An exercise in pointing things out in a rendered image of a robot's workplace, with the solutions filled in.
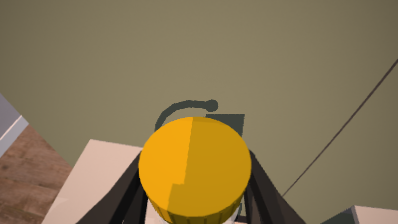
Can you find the bottle with yellow cap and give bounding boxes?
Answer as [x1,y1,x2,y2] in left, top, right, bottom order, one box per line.
[138,117,251,224]

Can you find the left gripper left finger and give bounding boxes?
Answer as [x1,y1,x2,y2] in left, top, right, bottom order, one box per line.
[76,150,148,224]

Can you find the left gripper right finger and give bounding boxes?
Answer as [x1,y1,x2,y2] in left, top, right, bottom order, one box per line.
[244,150,306,224]

